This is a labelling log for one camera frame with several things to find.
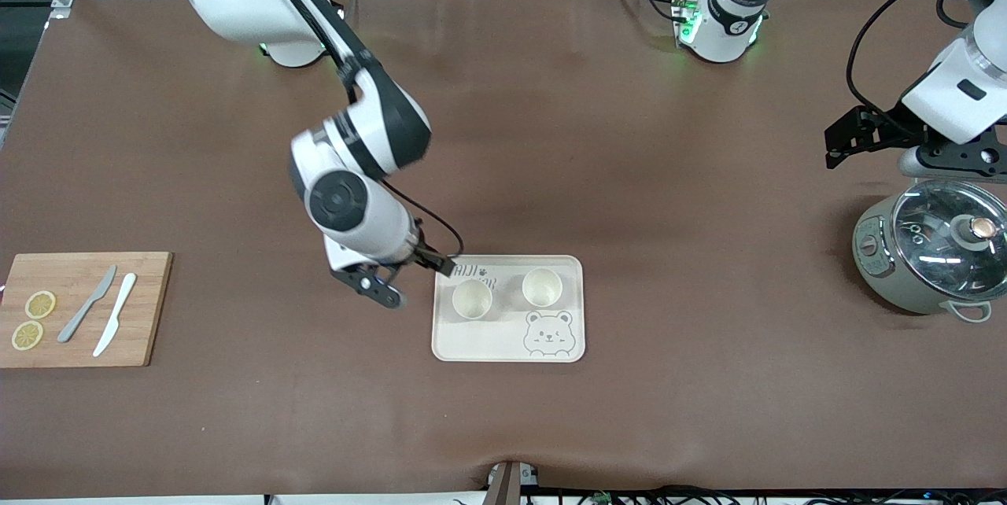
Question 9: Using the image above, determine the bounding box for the grey electric cooking pot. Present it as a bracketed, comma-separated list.
[852, 179, 1007, 324]

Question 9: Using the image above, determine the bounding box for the brown table cover sheet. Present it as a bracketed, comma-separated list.
[0, 0, 1007, 499]

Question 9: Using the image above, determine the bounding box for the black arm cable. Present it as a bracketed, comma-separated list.
[846, 0, 980, 132]
[236, 0, 465, 262]

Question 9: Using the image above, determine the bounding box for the glass pot lid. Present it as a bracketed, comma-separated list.
[891, 181, 1007, 303]

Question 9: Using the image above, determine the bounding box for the wooden cutting board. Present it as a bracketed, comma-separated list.
[0, 252, 173, 368]

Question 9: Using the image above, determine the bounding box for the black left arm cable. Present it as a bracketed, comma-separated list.
[846, 0, 980, 132]

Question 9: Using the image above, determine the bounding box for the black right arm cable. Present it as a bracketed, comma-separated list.
[236, 0, 465, 262]

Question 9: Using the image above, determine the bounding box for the grey plastic knife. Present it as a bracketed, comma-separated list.
[57, 265, 118, 344]

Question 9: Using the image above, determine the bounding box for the beige bear print tray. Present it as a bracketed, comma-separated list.
[431, 255, 586, 363]

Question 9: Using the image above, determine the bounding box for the white plastic knife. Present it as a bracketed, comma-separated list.
[93, 273, 137, 358]

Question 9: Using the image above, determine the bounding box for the white IKEA cup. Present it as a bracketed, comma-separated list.
[452, 278, 494, 320]
[522, 267, 563, 309]

